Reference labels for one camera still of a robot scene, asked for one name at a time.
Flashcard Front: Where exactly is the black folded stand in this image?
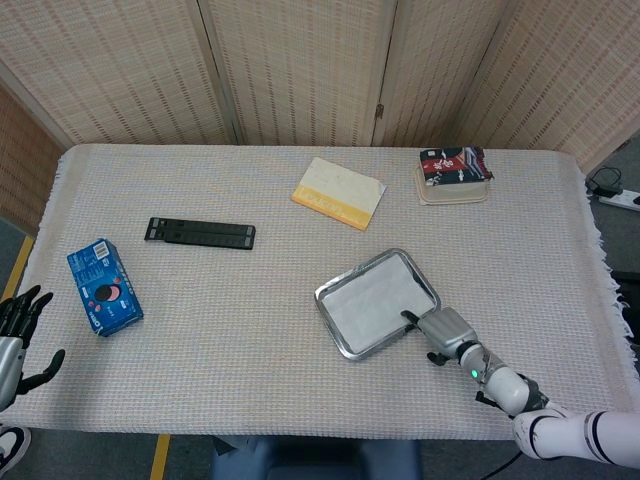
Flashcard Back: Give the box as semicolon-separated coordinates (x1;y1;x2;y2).
144;217;257;251

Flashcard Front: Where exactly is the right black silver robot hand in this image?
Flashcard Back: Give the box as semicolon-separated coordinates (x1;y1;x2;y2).
400;306;479;366

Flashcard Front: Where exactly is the blue Oreo cookie box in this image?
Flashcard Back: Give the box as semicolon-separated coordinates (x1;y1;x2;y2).
66;237;145;338

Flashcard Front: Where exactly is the white power strip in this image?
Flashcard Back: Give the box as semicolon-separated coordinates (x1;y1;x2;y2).
597;188;640;212

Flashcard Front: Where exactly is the metal tray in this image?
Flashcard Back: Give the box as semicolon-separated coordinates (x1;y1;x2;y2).
313;247;442;361

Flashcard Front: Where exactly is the beige plastic container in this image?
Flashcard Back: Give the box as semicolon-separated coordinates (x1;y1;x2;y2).
413;164;490;207

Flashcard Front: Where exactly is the woven folding screen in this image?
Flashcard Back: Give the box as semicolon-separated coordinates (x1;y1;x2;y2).
0;0;640;236

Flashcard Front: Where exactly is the translucent white sheet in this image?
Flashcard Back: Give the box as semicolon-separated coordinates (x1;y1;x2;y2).
320;255;435;353

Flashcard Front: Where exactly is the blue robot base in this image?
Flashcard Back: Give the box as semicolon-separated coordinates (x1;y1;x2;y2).
209;435;424;480

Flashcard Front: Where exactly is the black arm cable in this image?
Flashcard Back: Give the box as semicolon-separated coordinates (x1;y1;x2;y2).
491;451;522;480

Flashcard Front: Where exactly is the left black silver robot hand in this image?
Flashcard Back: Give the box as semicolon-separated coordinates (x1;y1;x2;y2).
0;284;67;411

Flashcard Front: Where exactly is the yellow and white book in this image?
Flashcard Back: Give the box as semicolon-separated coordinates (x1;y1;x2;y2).
290;156;388;232

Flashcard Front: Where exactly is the white woven tablecloth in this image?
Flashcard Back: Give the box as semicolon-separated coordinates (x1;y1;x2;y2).
9;143;632;442

